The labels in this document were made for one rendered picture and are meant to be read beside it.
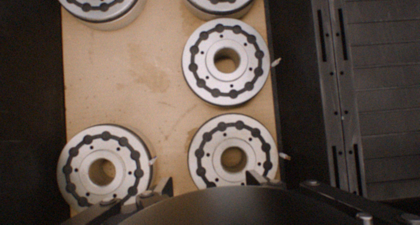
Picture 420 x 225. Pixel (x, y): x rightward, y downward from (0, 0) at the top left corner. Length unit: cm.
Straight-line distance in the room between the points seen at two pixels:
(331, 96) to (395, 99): 18
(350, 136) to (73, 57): 32
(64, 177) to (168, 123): 12
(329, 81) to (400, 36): 21
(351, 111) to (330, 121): 2
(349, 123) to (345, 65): 5
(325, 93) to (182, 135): 17
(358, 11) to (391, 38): 6
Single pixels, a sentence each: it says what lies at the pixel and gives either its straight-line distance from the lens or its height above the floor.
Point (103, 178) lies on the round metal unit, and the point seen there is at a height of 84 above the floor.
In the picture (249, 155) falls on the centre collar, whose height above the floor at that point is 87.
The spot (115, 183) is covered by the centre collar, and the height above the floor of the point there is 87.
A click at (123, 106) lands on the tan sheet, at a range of 30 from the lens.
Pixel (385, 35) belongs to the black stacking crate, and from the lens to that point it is 39.
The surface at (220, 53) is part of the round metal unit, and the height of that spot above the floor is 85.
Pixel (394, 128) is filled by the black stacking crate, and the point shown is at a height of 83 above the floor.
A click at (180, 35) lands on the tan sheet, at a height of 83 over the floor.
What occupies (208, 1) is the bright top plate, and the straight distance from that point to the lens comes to 28.
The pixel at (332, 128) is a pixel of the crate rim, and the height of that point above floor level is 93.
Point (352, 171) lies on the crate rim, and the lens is 22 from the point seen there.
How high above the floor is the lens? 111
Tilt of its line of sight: 86 degrees down
